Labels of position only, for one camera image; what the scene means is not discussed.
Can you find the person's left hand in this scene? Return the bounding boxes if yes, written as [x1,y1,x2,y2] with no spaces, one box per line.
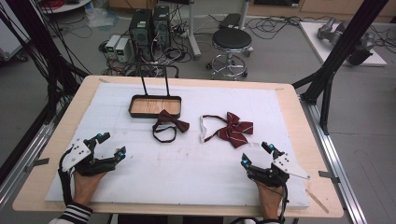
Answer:
[73,172,106,206]

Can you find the black tray with wire rack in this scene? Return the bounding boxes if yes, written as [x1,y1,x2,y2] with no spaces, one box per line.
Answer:
[128,63,183,119]

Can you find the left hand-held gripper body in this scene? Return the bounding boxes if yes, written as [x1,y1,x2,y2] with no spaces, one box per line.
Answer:
[61,138,118,177]

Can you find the person's right hand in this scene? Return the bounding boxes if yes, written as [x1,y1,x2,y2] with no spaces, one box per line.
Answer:
[256,182,284,220]

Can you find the black metal frame post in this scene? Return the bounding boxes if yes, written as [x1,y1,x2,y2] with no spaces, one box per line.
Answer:
[0,0,92,125]
[291,0,390,136]

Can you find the thin black cable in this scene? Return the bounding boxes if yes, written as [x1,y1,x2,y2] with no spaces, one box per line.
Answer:
[278,183,290,222]

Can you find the thick black cable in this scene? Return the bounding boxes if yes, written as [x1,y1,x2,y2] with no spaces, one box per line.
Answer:
[57,148,75,207]

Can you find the round white table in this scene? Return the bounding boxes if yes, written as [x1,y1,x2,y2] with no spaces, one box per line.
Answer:
[39,0,92,15]

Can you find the plain dark red bow tie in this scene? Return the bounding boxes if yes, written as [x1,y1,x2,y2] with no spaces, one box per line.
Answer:
[151,108,191,145]

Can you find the flat black box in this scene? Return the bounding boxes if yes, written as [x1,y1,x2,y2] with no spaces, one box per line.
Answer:
[219,12,243,31]

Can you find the black round stool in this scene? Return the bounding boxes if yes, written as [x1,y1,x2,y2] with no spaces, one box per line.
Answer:
[205,27,255,80]

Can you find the loose black floor cables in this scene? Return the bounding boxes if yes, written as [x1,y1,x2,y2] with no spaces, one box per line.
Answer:
[244,14,396,55]

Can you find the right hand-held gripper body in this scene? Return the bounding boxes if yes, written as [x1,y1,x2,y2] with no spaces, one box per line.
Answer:
[247,152,311,189]

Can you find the person's right sleeve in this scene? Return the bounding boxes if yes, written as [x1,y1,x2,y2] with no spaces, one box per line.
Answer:
[231,217,282,224]

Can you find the white floor panel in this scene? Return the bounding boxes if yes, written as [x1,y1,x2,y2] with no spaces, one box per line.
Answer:
[298,21,389,68]

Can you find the white foam board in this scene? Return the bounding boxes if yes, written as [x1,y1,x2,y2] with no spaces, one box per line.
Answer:
[45,81,311,210]

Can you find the striped red bow tie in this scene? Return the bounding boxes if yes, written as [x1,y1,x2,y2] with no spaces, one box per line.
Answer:
[199,111,255,149]

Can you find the aluminium rail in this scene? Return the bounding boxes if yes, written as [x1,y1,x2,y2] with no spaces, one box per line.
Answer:
[0,102,71,204]
[299,94,369,224]

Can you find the black computer tower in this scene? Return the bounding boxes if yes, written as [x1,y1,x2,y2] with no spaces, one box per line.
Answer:
[128,8,154,62]
[151,5,172,49]

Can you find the metal table clip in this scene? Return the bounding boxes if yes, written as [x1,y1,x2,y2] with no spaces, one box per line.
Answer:
[23,157,50,173]
[318,170,341,185]

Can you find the person's left striped sleeve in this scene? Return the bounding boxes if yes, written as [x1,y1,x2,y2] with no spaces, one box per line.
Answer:
[49,202,93,224]

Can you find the white power supply unit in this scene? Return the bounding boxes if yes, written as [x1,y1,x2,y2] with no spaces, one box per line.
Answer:
[105,34,121,60]
[115,37,131,63]

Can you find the thin wooden stick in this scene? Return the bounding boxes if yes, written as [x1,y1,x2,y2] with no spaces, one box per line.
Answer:
[305,189,330,215]

